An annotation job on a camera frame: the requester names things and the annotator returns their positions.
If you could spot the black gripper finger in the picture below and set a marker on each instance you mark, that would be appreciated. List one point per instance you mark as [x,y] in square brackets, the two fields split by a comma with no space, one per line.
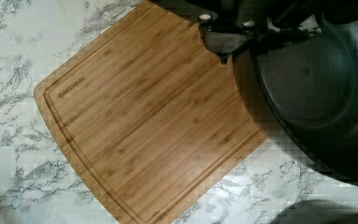
[226,37]

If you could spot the dark grey bowl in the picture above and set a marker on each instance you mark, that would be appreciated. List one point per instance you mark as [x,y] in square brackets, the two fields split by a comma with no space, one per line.
[304,97]

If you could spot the bamboo cutting board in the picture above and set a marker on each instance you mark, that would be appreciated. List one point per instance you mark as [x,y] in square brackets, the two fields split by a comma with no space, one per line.
[147,116]

